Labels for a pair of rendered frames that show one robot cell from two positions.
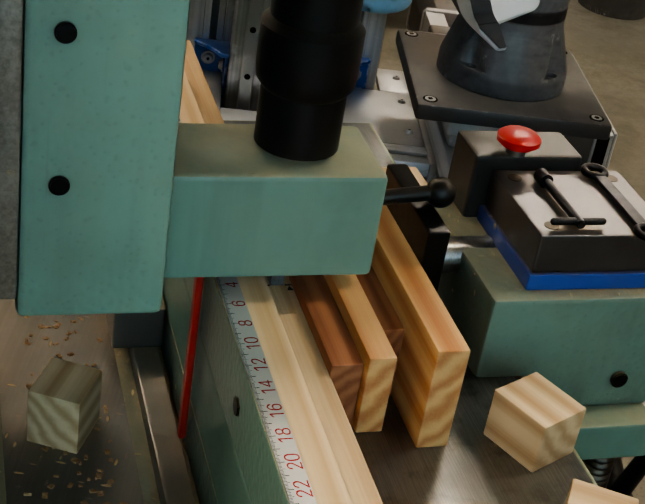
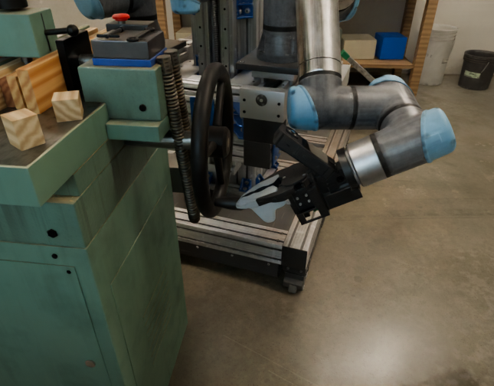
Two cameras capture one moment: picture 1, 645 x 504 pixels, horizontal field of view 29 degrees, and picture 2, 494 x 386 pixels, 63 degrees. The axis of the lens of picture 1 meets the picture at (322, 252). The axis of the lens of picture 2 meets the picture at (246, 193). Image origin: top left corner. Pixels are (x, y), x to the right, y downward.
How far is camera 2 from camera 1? 0.73 m
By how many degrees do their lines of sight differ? 23
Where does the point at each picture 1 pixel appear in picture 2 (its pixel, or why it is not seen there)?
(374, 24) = (252, 46)
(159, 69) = not seen: outside the picture
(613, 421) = (140, 124)
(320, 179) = (4, 14)
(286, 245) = (4, 43)
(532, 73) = (281, 51)
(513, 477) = (48, 122)
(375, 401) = (16, 95)
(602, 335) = (127, 86)
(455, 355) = (22, 71)
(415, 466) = not seen: hidden behind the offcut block
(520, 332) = (93, 82)
